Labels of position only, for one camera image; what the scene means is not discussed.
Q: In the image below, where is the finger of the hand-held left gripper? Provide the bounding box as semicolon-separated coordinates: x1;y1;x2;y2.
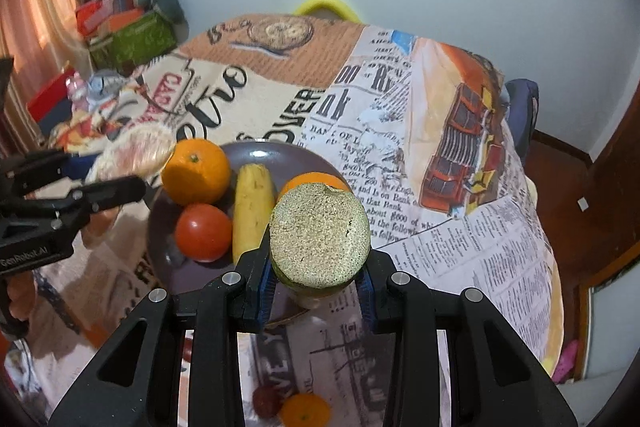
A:
15;175;147;231
0;148;96;198

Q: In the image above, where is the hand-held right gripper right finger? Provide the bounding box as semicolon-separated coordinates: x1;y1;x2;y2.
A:
352;249;578;427

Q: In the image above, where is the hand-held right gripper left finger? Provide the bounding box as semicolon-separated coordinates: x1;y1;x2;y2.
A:
47;243;275;427

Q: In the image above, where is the pale pink peach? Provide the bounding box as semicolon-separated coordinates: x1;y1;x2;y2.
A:
92;125;177;188

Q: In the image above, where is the dark purple plate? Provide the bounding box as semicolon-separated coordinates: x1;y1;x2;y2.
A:
146;142;351;295

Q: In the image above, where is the large orange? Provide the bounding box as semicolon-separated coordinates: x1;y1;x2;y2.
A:
277;172;351;202
160;138;232;206

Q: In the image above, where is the red tomato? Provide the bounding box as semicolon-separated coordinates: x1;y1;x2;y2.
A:
174;203;234;263

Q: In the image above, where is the red box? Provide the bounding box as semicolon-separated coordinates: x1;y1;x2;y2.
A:
26;67;81;122

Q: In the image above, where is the crumpled clear plastic bag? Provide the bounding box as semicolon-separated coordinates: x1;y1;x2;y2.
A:
67;73;127;108

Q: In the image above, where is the small orange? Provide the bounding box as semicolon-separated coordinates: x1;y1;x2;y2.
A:
278;393;332;427

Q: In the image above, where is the green patterned bag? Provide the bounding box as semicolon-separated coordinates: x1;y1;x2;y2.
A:
89;13;178;70

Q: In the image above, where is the pile of red boxes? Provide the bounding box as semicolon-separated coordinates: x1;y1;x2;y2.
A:
75;0;151;40

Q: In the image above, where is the orange striped curtain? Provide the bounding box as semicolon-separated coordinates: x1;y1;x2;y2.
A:
0;0;101;148

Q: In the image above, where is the printed retro blanket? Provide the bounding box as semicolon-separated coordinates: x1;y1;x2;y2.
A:
10;11;563;427

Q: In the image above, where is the dark blue chair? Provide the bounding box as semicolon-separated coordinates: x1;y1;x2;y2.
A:
504;78;540;162

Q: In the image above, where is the white sliding wardrobe door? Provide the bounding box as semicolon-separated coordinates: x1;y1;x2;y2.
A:
585;277;640;383

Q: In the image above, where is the brown wooden door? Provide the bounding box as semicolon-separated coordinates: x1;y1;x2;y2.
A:
590;72;640;283

